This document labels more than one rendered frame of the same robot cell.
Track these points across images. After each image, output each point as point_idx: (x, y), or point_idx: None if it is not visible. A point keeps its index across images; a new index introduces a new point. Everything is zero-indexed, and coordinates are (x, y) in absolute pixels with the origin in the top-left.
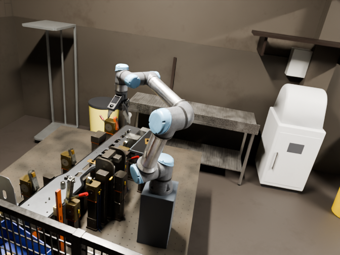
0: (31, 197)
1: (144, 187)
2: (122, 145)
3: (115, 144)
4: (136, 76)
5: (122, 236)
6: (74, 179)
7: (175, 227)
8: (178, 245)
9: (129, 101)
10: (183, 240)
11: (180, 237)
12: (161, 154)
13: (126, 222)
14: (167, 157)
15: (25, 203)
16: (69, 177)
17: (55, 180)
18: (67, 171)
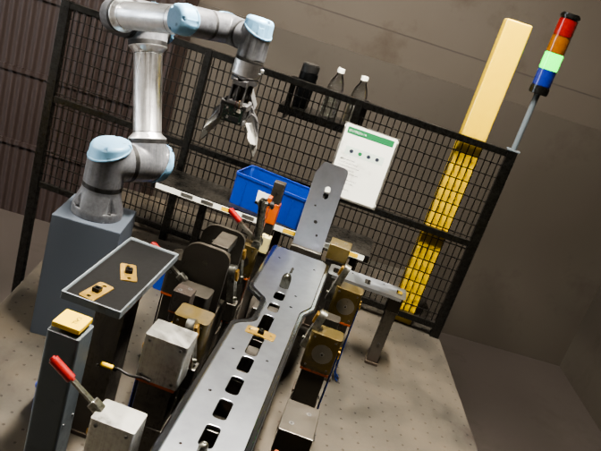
0: (320, 278)
1: (130, 217)
2: (199, 322)
3: (224, 389)
4: (220, 11)
5: (139, 330)
6: (258, 204)
7: (20, 330)
8: (23, 303)
9: (219, 105)
10: (9, 308)
11: (14, 314)
12: (117, 145)
13: (135, 350)
14: (105, 140)
15: (321, 273)
16: (286, 302)
17: (306, 299)
18: (300, 318)
